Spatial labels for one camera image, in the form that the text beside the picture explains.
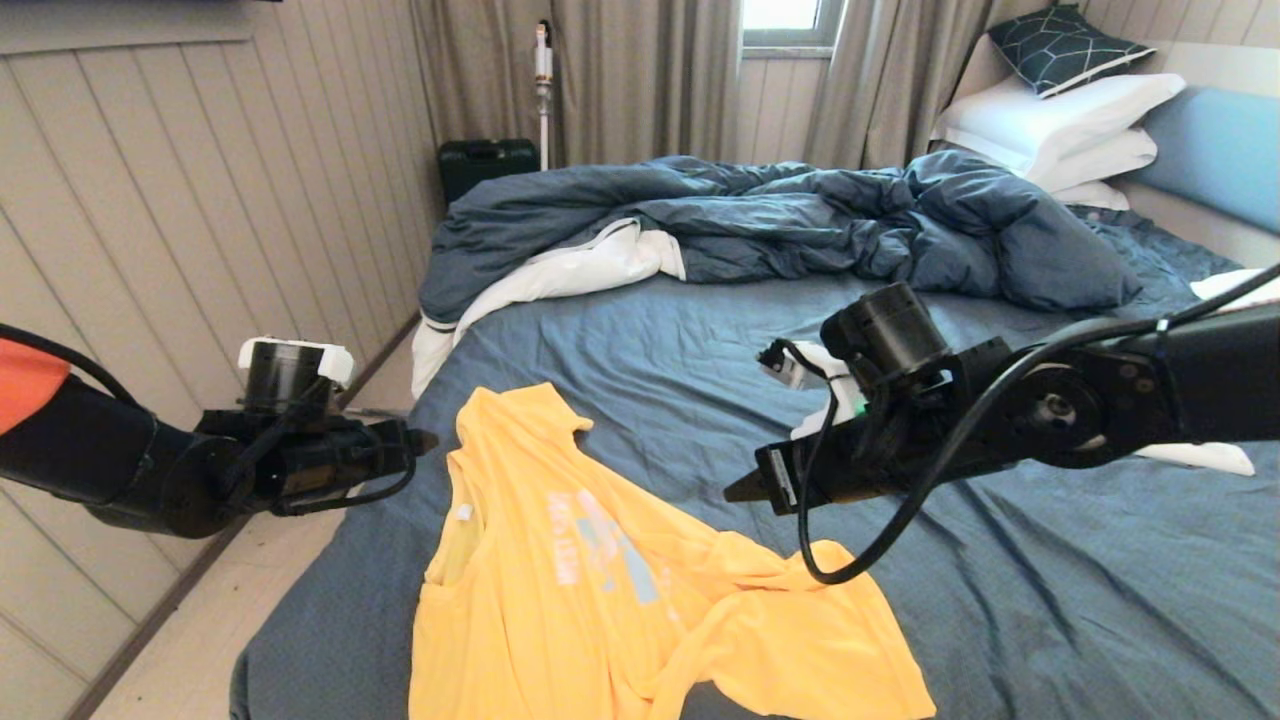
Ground beige curtain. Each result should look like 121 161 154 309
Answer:
803 0 1056 169
408 0 741 169

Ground grey-blue bed sheet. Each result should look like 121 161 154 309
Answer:
228 205 1280 720

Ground white stick vacuum cleaner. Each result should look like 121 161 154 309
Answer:
533 22 556 171

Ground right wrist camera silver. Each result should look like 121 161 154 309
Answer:
757 338 816 391

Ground beige headboard frame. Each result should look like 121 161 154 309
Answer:
930 35 1280 269

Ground blue headboard cushion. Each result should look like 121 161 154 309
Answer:
1135 84 1280 236

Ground white flat long bar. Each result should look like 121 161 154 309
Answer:
1135 442 1255 477

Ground dark blue crumpled duvet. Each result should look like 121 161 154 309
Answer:
419 150 1143 326

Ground large white pillow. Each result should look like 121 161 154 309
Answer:
935 70 1188 161

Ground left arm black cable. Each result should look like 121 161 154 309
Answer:
0 323 136 406

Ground dark patterned cushion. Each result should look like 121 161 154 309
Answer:
986 3 1156 98

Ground yellow printed t-shirt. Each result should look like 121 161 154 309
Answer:
408 383 939 720

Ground window with grey frame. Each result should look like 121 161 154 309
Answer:
740 0 846 56

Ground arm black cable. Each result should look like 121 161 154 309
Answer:
760 262 1280 587
0 323 136 406

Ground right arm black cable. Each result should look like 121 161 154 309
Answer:
760 262 1280 587

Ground dark green hard case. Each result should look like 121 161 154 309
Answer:
438 139 541 206

